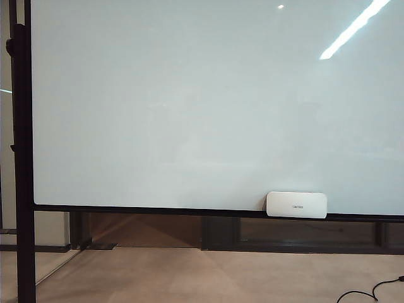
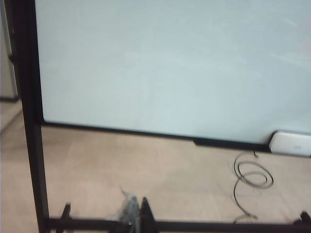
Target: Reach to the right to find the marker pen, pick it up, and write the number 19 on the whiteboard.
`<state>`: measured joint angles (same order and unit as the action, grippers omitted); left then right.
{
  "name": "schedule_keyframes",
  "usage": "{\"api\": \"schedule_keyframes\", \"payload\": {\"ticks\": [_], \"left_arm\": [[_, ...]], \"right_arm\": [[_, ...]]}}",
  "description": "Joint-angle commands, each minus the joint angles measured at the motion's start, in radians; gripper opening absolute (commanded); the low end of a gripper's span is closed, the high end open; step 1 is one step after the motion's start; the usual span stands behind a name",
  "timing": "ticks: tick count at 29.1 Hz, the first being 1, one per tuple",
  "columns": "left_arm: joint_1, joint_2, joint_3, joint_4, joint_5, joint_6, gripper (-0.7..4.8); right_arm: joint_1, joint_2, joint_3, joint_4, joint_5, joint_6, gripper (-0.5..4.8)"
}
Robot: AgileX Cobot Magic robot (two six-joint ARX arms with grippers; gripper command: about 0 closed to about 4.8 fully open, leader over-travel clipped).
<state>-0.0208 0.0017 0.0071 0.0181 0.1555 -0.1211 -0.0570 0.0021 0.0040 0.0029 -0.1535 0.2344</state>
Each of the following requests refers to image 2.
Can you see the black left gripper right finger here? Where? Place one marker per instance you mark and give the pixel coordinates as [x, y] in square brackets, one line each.
[147, 216]

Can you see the white rectangular board eraser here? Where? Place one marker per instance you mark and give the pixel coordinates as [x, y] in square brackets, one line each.
[291, 144]

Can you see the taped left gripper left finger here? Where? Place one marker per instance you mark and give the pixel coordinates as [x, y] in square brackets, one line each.
[131, 211]

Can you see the black whiteboard stand post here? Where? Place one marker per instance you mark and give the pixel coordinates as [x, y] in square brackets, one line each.
[31, 121]

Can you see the white glass whiteboard black frame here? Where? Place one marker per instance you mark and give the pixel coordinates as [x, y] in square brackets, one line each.
[170, 60]

